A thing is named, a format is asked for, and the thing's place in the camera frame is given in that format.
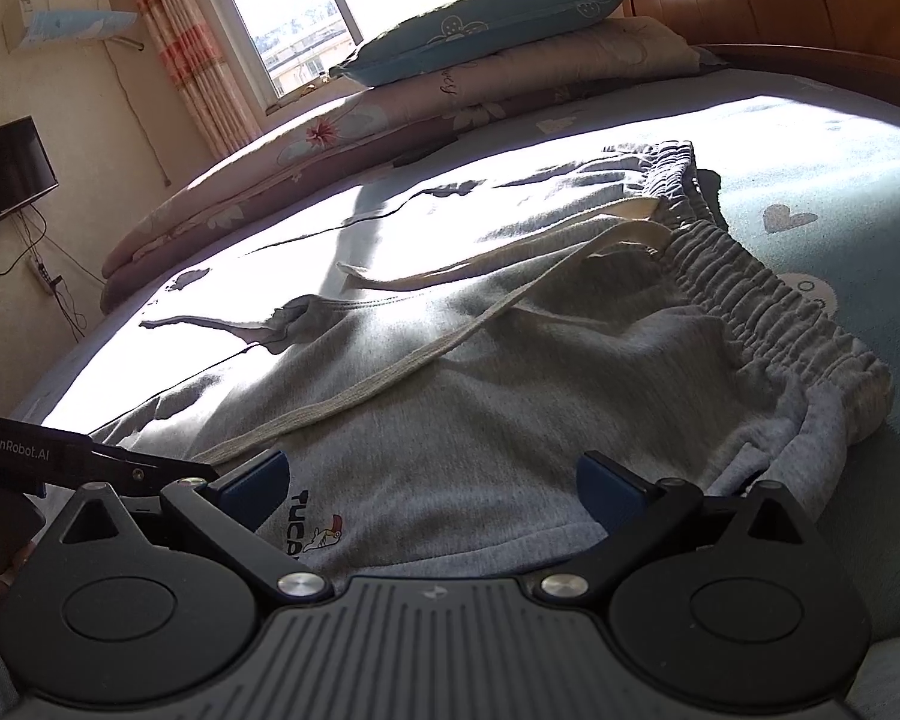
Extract window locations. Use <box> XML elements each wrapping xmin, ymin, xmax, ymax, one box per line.
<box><xmin>195</xmin><ymin>0</ymin><xmax>481</xmax><ymax>102</ymax></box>

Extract air conditioner cable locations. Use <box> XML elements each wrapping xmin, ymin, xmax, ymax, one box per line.
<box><xmin>103</xmin><ymin>36</ymin><xmax>172</xmax><ymax>190</ymax></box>

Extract pink striped curtain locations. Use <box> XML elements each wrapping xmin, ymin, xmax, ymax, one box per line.
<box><xmin>120</xmin><ymin>0</ymin><xmax>263</xmax><ymax>158</ymax></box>

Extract black television cable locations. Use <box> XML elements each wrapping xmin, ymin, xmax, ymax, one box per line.
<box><xmin>0</xmin><ymin>206</ymin><xmax>91</xmax><ymax>338</ymax></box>

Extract teal printed bed sheet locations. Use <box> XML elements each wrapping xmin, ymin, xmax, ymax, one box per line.
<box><xmin>7</xmin><ymin>67</ymin><xmax>900</xmax><ymax>720</ymax></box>

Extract wooden headboard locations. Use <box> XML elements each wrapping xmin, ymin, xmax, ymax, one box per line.
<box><xmin>619</xmin><ymin>0</ymin><xmax>900</xmax><ymax>140</ymax></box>

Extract wall power strip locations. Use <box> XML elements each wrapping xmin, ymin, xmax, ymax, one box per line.
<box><xmin>28</xmin><ymin>255</ymin><xmax>63</xmax><ymax>293</ymax></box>

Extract grey drawstring sweatpants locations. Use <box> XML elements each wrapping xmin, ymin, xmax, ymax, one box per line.
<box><xmin>90</xmin><ymin>139</ymin><xmax>893</xmax><ymax>593</ymax></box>

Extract white air conditioner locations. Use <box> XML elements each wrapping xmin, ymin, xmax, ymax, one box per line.
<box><xmin>1</xmin><ymin>0</ymin><xmax>142</xmax><ymax>53</ymax></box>

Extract folded floral quilt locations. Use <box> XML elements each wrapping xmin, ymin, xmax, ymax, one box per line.
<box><xmin>101</xmin><ymin>15</ymin><xmax>728</xmax><ymax>316</ymax></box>

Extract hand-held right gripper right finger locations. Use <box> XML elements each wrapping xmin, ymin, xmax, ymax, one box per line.
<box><xmin>534</xmin><ymin>450</ymin><xmax>807</xmax><ymax>605</ymax></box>

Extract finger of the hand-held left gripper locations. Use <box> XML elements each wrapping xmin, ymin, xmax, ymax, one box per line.
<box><xmin>82</xmin><ymin>437</ymin><xmax>220</xmax><ymax>496</ymax></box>

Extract wall-mounted television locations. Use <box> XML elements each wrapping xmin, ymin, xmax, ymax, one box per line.
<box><xmin>0</xmin><ymin>116</ymin><xmax>59</xmax><ymax>241</ymax></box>

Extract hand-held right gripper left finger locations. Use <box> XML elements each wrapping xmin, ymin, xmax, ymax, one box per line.
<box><xmin>58</xmin><ymin>448</ymin><xmax>338</xmax><ymax>608</ymax></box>

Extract teal pillow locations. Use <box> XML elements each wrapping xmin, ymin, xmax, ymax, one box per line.
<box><xmin>328</xmin><ymin>0</ymin><xmax>644</xmax><ymax>89</ymax></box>

